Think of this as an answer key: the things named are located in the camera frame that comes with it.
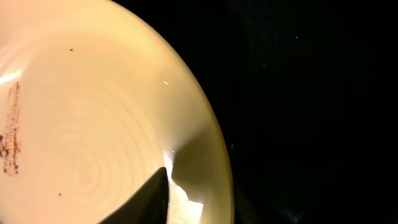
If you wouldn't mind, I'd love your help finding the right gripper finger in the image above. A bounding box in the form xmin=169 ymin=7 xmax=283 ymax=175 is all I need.
xmin=100 ymin=167 xmax=170 ymax=224

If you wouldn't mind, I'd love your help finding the yellow plate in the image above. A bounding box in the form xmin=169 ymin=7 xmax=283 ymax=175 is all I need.
xmin=1 ymin=0 xmax=234 ymax=223

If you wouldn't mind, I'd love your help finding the round black tray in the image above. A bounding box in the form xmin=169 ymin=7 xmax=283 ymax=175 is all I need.
xmin=121 ymin=0 xmax=397 ymax=223

